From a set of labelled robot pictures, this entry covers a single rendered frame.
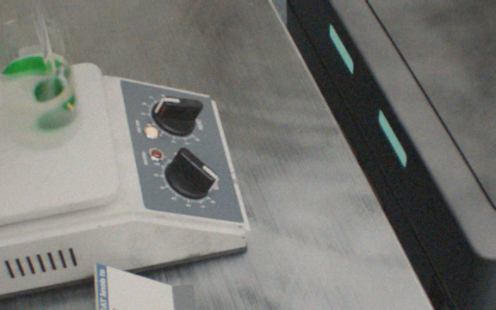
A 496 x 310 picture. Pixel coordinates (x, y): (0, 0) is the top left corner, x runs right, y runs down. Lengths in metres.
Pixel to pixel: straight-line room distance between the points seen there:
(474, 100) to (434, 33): 0.13
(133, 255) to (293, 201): 0.13
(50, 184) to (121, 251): 0.07
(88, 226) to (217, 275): 0.10
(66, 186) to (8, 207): 0.04
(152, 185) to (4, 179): 0.10
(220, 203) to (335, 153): 0.11
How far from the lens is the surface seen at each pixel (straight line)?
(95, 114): 0.66
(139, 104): 0.70
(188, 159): 0.65
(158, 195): 0.64
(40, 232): 0.63
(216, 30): 0.83
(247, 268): 0.68
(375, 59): 1.36
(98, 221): 0.63
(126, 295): 0.64
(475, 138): 1.28
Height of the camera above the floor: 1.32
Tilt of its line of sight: 51 degrees down
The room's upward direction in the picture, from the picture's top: 4 degrees counter-clockwise
